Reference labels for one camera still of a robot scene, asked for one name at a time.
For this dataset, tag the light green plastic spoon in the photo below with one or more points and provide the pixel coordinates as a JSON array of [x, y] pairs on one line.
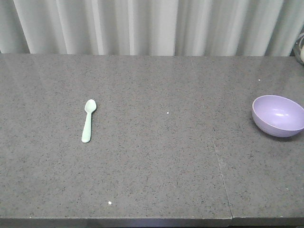
[[90, 107]]

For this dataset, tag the purple plastic bowl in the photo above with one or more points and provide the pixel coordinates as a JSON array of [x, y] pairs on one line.
[[278, 116]]

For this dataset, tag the white pleated curtain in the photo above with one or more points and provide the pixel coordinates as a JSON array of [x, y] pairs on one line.
[[151, 27]]

